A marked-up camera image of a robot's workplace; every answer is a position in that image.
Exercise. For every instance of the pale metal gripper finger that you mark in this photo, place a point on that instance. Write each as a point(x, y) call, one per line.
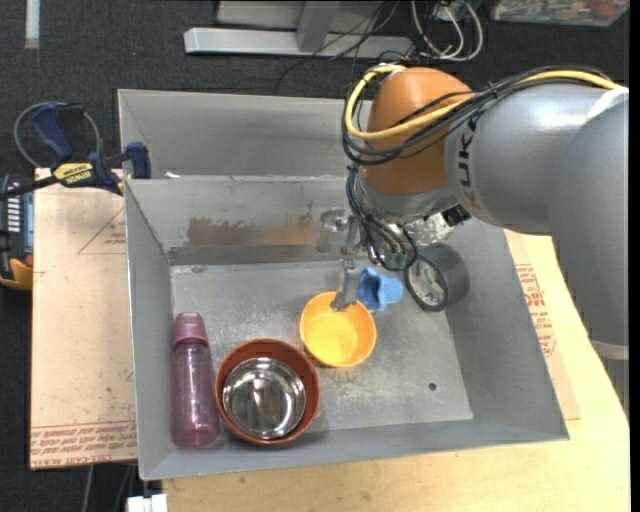
point(348, 282)
point(334, 230)

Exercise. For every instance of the blue plastic cup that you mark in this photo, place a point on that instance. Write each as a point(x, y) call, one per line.
point(380, 290)

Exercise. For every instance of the grey tape roll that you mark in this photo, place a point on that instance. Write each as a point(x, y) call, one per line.
point(452, 275)

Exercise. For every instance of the yellow bowl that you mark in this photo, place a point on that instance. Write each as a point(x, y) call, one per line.
point(335, 337)

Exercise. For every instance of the grey metal bin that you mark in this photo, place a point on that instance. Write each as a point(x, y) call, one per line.
point(240, 310)

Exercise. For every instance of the shiny steel bowl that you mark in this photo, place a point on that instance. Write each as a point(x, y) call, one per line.
point(264, 397)

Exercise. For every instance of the red-brown bowl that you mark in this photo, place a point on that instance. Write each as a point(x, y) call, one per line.
point(231, 420)

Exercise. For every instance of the purple plastic bottle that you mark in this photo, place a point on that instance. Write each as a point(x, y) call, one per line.
point(192, 385)

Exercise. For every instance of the brown cardboard board, red print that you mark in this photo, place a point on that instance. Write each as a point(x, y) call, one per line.
point(80, 325)

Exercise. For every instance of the black cylinder on white bracket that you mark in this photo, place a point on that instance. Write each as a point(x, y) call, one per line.
point(456, 215)

